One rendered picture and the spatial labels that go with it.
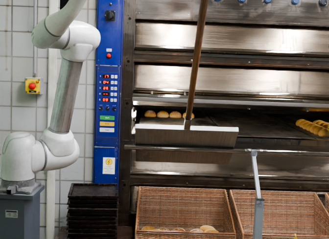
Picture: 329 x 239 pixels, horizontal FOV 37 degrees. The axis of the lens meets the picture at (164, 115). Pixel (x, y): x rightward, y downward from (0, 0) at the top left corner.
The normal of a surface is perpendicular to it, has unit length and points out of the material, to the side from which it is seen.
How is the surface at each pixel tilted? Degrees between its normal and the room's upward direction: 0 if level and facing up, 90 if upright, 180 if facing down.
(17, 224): 90
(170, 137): 139
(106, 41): 90
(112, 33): 90
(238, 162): 70
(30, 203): 90
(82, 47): 113
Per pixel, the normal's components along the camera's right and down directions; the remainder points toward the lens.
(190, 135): -0.02, 0.83
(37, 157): 0.72, 0.06
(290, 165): 0.04, -0.23
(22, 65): 0.02, 0.11
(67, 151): 0.72, 0.34
